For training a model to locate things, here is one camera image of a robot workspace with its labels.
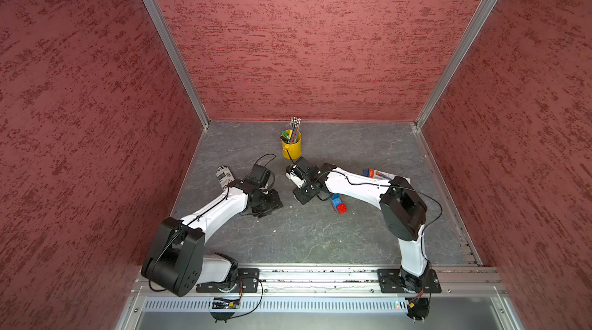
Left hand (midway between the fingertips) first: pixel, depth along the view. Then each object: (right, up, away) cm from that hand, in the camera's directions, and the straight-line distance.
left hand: (277, 212), depth 85 cm
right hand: (+10, +4, +5) cm, 12 cm away
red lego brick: (+25, +1, 0) cm, 25 cm away
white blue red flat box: (+44, +12, +15) cm, 48 cm away
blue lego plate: (+23, +3, +5) cm, 24 cm away
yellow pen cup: (+5, +22, +16) cm, 28 cm away
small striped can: (-24, +12, +12) cm, 29 cm away
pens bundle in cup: (+4, +29, +15) cm, 33 cm away
